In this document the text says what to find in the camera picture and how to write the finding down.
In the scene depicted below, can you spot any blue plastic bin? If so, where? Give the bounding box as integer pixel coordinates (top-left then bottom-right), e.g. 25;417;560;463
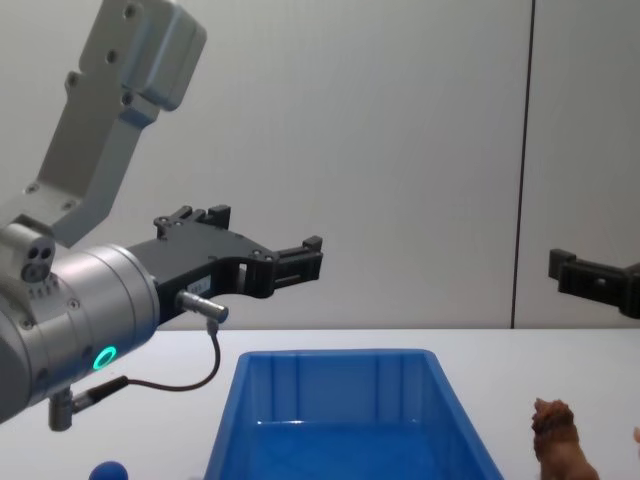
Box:
202;348;507;480

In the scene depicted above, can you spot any small blue ball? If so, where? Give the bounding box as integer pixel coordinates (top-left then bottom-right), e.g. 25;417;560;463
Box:
88;460;131;480

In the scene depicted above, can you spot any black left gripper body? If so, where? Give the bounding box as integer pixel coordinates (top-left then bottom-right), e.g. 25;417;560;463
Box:
127;228;275;329

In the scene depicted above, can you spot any brown toy lion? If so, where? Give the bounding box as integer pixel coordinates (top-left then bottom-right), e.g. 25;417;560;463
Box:
530;396;600;480

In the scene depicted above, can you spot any thin dark wrist cable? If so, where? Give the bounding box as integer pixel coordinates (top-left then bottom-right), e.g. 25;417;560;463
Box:
47;291;231;432

